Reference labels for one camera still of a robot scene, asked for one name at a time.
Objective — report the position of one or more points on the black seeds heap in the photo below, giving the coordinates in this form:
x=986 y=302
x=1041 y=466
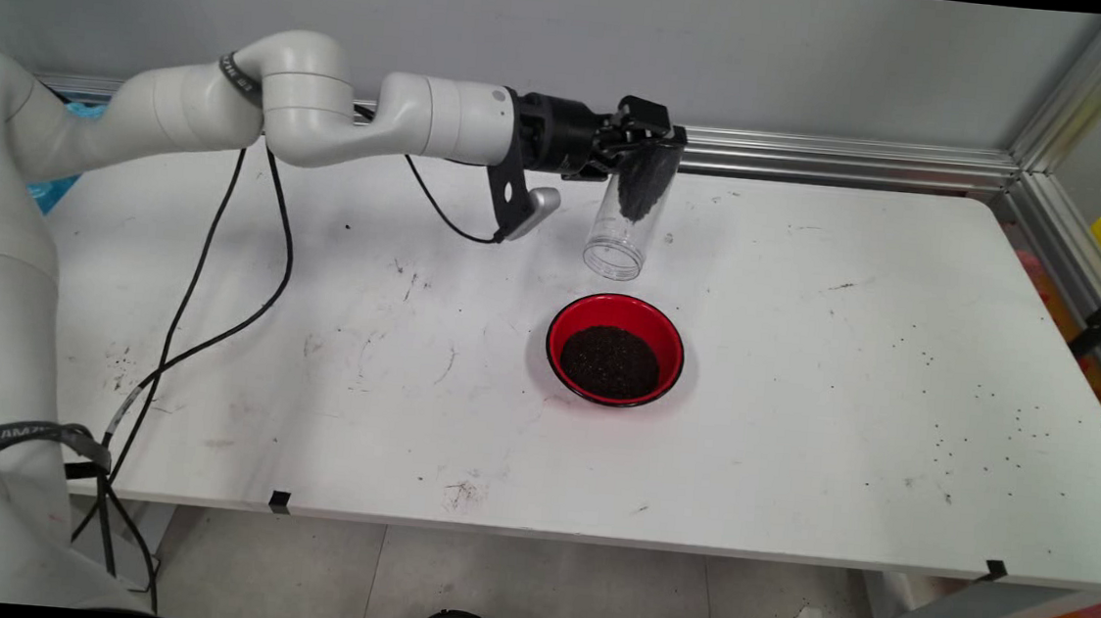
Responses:
x=610 y=363

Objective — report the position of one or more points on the blue plastic bag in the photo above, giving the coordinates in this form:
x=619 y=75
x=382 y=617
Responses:
x=54 y=191

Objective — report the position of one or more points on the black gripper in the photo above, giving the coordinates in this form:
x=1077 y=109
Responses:
x=564 y=138

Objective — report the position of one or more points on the black tape marker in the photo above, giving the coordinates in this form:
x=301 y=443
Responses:
x=280 y=502
x=995 y=571

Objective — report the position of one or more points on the aluminium frame post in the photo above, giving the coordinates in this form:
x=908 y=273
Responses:
x=1088 y=91

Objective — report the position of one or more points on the red bowl black rim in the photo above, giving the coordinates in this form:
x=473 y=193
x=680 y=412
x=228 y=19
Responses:
x=569 y=325

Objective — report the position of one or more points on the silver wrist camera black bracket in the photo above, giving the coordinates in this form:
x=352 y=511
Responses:
x=510 y=203

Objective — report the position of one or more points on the aluminium frame rail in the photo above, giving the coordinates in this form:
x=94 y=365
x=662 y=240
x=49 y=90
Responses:
x=818 y=158
x=1057 y=241

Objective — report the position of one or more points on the small black seeds batch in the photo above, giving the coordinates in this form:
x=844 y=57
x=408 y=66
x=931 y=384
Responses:
x=643 y=189

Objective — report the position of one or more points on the clear plastic jar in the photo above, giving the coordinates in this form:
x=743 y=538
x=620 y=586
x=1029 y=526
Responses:
x=619 y=246

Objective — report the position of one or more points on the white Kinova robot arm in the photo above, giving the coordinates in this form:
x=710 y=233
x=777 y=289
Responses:
x=331 y=105

